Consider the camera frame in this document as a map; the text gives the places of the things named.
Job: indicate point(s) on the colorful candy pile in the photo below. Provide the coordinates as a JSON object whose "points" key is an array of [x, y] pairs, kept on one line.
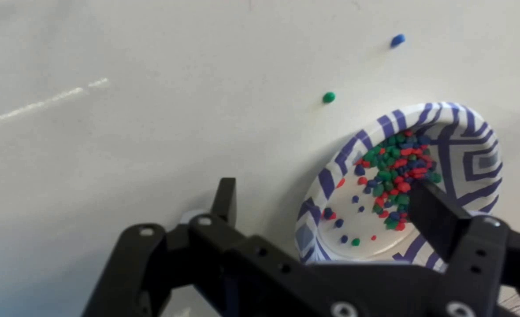
{"points": [[370, 205]]}

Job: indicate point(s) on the white blue patterned paper plate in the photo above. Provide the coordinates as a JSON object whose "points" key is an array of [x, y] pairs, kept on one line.
{"points": [[467, 156]]}

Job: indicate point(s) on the blue candy piece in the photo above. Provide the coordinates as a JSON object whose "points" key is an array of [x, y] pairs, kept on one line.
{"points": [[397, 42]]}

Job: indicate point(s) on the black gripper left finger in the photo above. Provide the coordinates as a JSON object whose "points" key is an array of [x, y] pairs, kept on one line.
{"points": [[224, 204]]}

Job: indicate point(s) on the green candy piece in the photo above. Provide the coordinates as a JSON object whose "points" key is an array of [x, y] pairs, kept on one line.
{"points": [[328, 98]]}

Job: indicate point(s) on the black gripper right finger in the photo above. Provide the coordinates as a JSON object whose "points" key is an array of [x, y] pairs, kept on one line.
{"points": [[439, 219]]}

